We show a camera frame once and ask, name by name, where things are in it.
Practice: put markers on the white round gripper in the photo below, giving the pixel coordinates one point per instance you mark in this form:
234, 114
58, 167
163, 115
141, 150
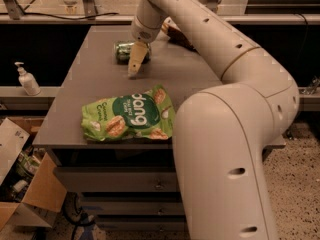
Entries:
142, 32

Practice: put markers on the green soda can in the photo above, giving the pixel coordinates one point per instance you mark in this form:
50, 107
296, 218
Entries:
122, 50

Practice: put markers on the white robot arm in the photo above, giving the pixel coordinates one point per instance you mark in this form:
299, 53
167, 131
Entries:
220, 132

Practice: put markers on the brown crumpled snack bag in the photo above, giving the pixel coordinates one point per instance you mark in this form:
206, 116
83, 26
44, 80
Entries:
175, 35

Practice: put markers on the green dang chips bag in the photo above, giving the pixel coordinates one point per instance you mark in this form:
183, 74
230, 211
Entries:
141, 115

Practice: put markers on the white pump lotion bottle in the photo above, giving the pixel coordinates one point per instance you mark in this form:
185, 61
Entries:
27, 80

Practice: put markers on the grey drawer cabinet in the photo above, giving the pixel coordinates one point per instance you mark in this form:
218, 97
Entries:
132, 184

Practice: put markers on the open cardboard box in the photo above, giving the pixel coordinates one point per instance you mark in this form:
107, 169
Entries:
30, 193

